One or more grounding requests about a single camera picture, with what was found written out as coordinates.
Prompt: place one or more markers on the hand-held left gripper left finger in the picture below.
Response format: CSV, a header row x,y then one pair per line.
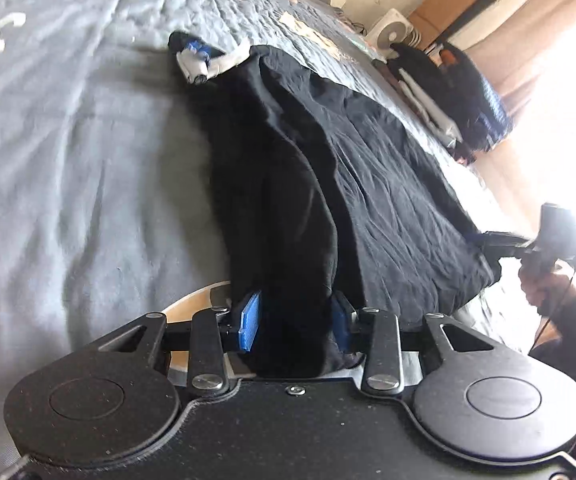
x,y
250,320

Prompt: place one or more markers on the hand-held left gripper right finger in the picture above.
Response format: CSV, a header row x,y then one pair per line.
x,y
340,322

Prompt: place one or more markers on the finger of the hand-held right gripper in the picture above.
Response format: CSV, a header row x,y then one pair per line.
x,y
500,246

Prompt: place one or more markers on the black shirt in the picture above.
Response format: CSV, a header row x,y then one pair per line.
x,y
343,185

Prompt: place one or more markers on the stack of folded dark clothes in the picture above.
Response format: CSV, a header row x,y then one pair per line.
x,y
448,90

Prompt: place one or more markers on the person's right hand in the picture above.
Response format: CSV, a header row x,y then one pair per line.
x,y
535,290

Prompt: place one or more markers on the beige curtain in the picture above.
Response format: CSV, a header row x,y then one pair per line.
x,y
533,20

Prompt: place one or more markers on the white box fan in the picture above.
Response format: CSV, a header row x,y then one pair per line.
x,y
390,32

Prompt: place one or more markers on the grey printed quilt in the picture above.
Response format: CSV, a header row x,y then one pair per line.
x,y
68,160

